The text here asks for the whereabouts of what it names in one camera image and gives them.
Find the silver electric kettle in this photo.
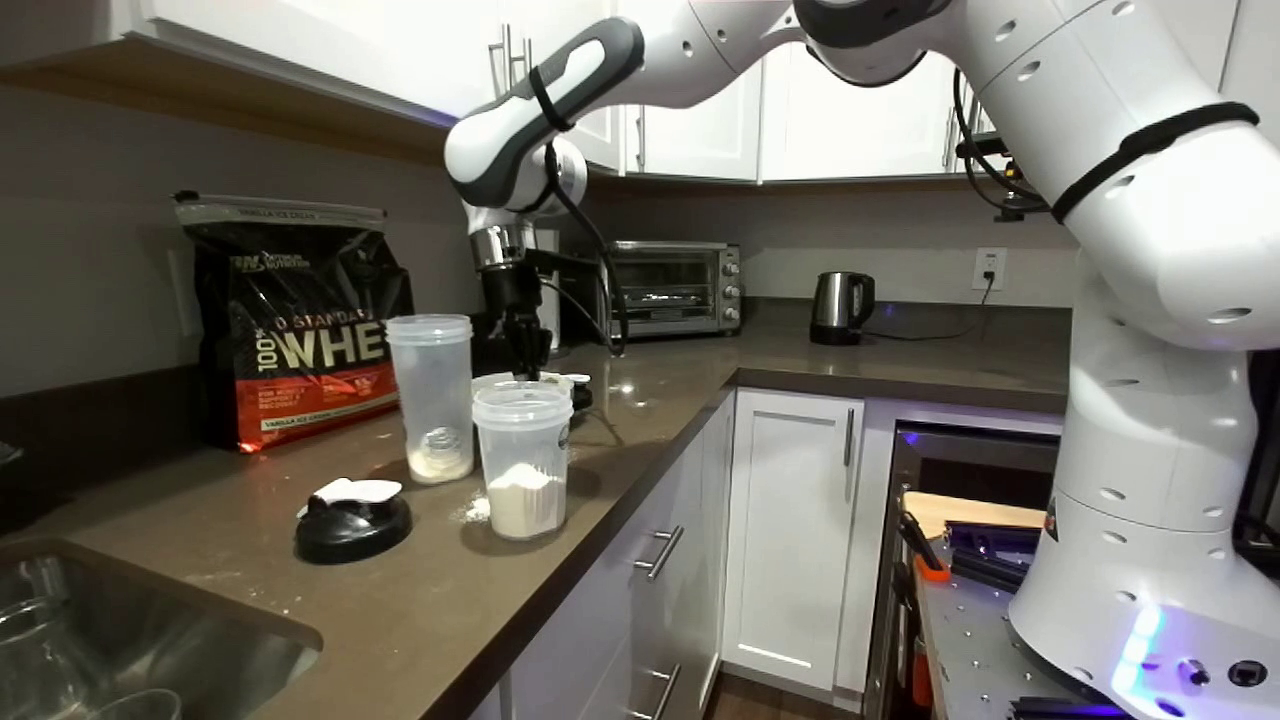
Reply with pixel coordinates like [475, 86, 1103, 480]
[809, 269, 882, 346]

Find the panelled corner cabinet door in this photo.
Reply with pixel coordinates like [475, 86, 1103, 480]
[720, 382, 871, 694]

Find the silver upper cabinet handle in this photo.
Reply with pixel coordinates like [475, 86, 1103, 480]
[483, 18, 519, 96]

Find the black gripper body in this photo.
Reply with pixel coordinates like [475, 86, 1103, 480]
[475, 260, 555, 340]

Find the white upper cabinet door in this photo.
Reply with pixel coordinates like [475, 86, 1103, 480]
[131, 0, 513, 131]
[755, 42, 967, 185]
[612, 63, 768, 185]

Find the black whey protein bag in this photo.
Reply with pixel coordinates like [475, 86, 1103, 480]
[172, 186, 421, 460]

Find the stainless steel sink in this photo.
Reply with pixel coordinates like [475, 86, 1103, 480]
[0, 537, 328, 720]

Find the short clear shaker bottle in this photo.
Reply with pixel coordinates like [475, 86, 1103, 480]
[469, 380, 580, 543]

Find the wooden board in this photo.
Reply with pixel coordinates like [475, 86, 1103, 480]
[902, 488, 1053, 543]

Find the silver toaster oven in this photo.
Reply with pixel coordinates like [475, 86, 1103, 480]
[594, 234, 750, 343]

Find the flat cabinet drawer front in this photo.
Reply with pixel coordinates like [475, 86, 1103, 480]
[583, 573, 738, 720]
[583, 396, 742, 642]

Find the orange and black tool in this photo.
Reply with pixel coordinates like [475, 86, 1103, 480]
[891, 502, 959, 591]

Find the tall clear shaker bottle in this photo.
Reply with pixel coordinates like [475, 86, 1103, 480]
[384, 312, 480, 488]

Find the perforated robot mounting table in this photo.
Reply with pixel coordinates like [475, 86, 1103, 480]
[871, 557, 1280, 720]

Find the silver bar drawer handle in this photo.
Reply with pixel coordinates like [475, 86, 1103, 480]
[629, 524, 687, 582]
[623, 659, 679, 720]

